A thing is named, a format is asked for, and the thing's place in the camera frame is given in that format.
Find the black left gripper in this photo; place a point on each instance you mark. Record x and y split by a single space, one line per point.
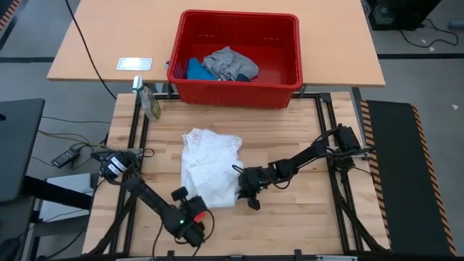
194 206

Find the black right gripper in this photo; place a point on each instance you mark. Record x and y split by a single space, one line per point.
253 177

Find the white garment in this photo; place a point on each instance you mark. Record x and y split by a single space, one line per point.
210 166

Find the blue garment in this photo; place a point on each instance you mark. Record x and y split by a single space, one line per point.
197 70

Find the grey garment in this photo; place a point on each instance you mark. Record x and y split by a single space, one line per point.
228 63

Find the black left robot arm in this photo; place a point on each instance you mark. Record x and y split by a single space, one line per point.
145 192

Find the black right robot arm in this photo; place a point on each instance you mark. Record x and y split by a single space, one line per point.
301 156

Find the red plastic laundry basket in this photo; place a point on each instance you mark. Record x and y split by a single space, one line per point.
235 98

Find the black power brick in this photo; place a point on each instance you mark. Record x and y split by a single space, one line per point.
65 157

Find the black hazard-striped floor mat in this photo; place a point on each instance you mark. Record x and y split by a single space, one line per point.
391 174

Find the white rectangular card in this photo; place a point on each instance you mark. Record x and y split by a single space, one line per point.
134 64

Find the black side table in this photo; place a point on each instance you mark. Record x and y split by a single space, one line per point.
18 145

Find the tan wooden desk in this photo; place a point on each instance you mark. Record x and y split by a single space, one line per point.
108 36

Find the black equipment cart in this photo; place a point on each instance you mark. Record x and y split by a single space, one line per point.
398 14

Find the hazard-striped mat strip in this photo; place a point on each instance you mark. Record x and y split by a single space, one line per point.
9 12

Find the small grey floor box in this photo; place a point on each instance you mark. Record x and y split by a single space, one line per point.
456 24

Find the black aluminium frame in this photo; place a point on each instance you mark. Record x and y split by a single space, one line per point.
340 217

